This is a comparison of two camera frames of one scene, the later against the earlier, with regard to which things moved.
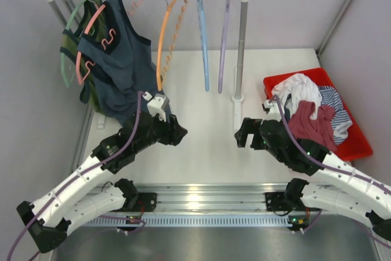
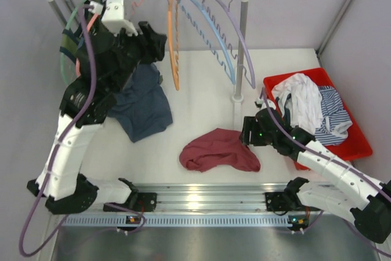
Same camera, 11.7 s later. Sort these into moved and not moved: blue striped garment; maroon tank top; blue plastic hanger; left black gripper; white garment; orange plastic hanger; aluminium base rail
Moved: left black gripper; blue plastic hanger; maroon tank top; orange plastic hanger
Not moved: aluminium base rail; white garment; blue striped garment
